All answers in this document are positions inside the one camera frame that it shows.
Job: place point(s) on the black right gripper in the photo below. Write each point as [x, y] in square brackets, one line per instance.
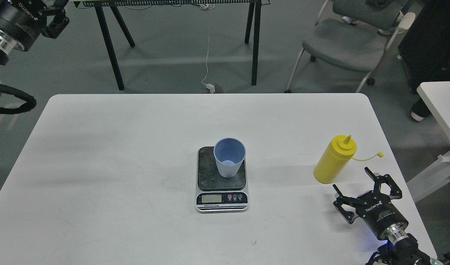
[383, 217]

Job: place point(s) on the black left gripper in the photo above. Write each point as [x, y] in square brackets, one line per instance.
[22, 21]

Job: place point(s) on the yellow squeeze bottle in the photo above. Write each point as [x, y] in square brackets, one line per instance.
[336, 156]

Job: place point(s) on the blue plastic cup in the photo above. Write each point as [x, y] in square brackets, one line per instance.
[229, 154]

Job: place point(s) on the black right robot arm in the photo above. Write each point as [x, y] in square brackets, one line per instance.
[401, 248]

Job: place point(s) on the black digital kitchen scale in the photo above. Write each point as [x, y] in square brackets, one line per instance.
[215, 193]

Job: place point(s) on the black-legged background table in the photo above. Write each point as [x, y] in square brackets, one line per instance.
[168, 35]

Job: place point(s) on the grey office chair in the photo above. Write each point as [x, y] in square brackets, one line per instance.
[350, 47]

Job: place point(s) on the white power adapter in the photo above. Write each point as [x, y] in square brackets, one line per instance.
[214, 88]

